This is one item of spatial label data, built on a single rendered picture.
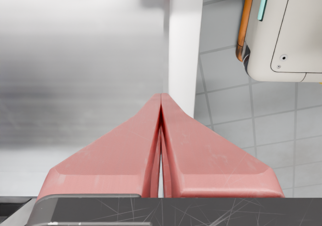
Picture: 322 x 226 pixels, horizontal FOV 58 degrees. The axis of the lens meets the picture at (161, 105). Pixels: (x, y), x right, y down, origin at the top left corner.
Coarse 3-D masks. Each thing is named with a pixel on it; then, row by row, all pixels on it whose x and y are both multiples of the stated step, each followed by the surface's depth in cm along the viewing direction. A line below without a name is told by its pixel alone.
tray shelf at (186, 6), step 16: (176, 0) 22; (192, 0) 22; (176, 16) 23; (192, 16) 23; (176, 32) 24; (192, 32) 24; (176, 48) 25; (192, 48) 25; (176, 64) 25; (192, 64) 25; (176, 80) 26; (192, 80) 26; (176, 96) 28; (192, 96) 28; (192, 112) 29
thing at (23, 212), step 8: (32, 200) 34; (24, 208) 34; (32, 208) 35; (8, 216) 33; (16, 216) 33; (24, 216) 34; (0, 224) 32; (8, 224) 33; (16, 224) 34; (24, 224) 35
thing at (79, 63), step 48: (0, 0) 22; (48, 0) 22; (96, 0) 22; (144, 0) 22; (0, 48) 25; (48, 48) 24; (96, 48) 24; (144, 48) 24; (0, 96) 27; (48, 96) 27; (96, 96) 27; (144, 96) 27; (0, 144) 31; (48, 144) 31; (0, 192) 32
